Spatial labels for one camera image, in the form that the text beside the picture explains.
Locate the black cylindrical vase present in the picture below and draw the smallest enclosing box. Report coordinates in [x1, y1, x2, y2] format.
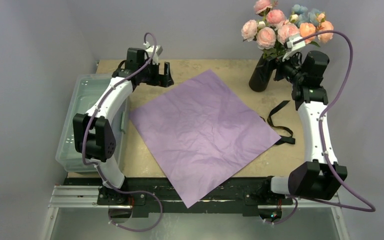
[248, 55, 277, 92]

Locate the blue flower stem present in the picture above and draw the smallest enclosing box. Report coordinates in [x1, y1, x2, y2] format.
[291, 4, 324, 28]

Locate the purple tissue paper sheet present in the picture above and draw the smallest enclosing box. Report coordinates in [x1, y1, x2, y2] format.
[130, 70, 281, 208]

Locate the pale pink rose stem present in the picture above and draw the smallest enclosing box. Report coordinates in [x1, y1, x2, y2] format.
[253, 0, 287, 26]

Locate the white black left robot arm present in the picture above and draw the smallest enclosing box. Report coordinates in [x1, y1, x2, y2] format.
[72, 45, 174, 205]

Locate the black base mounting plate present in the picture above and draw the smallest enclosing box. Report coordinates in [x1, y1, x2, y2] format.
[63, 177, 295, 220]

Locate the white pink rose stem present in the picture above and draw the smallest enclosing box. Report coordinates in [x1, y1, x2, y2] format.
[240, 19, 300, 58]

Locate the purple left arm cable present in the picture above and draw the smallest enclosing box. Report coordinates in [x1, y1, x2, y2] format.
[81, 32, 164, 233]

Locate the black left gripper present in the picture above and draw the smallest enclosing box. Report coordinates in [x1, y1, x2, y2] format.
[139, 59, 174, 88]

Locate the peach pink rose stem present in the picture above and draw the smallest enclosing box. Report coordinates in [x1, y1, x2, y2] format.
[296, 11, 334, 44]

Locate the clear plastic storage box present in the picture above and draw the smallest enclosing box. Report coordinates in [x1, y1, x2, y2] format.
[55, 73, 131, 173]

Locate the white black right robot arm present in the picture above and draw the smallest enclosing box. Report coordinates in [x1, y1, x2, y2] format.
[260, 50, 348, 204]

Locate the black ribbon gold lettering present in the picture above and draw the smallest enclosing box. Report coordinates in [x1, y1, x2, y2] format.
[259, 100, 297, 146]

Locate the aluminium frame rail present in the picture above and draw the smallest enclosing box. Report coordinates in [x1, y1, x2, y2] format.
[40, 185, 350, 240]

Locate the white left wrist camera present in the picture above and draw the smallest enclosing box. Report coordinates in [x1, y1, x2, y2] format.
[143, 41, 163, 65]

